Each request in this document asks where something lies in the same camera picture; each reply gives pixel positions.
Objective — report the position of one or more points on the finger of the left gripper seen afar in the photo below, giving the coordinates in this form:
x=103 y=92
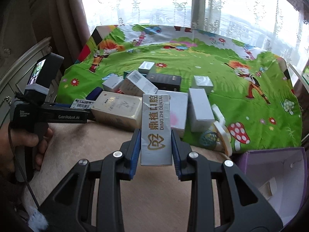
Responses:
x=52 y=113

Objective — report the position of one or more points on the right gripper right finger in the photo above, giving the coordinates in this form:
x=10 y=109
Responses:
x=222 y=197

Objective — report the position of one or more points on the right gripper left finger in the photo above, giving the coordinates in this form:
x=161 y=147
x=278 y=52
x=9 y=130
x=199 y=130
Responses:
x=88 y=198

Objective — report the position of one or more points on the dark blue box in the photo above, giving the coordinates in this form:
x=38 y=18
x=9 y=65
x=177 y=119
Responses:
x=94 y=94

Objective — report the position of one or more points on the cream tea box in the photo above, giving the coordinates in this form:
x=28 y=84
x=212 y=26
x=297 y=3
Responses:
x=123 y=111

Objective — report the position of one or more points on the white gold dental box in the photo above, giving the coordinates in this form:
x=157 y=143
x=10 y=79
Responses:
x=156 y=147

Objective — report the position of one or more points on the tall white carton box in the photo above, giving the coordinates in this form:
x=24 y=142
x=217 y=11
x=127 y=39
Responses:
x=200 y=113

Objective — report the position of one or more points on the person left hand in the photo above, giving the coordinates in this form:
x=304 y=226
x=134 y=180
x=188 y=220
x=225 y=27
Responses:
x=21 y=139

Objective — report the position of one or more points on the white label barcode box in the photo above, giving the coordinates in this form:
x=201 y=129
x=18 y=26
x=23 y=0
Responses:
x=82 y=104

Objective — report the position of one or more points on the purple storage box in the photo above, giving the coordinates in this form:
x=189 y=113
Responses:
x=281 y=177

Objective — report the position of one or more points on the white grey small box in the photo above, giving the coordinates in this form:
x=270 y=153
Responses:
x=113 y=83

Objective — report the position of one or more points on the teal box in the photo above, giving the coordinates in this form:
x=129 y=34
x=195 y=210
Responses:
x=126 y=73

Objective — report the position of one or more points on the blue round toy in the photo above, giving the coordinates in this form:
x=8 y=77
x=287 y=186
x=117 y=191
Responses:
x=208 y=139

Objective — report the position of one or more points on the brown curtain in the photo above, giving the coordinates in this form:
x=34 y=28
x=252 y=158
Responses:
x=65 y=22

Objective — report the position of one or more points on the small white green box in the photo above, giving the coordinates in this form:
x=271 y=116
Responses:
x=147 y=67

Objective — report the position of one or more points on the black rectangular box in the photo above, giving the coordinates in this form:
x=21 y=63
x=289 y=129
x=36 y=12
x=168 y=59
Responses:
x=165 y=82

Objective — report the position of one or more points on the green cartoon play mat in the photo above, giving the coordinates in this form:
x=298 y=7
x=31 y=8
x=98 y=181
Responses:
x=251 y=86

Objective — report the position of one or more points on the white box pink spot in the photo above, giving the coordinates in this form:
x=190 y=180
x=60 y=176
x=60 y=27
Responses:
x=178 y=110

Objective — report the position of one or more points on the small silver cube box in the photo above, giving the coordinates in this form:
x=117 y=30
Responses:
x=202 y=82

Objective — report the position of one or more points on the white lace curtain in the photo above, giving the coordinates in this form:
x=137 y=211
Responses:
x=279 y=26

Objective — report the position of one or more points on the white toy frame piece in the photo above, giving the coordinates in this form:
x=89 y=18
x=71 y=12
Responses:
x=223 y=135

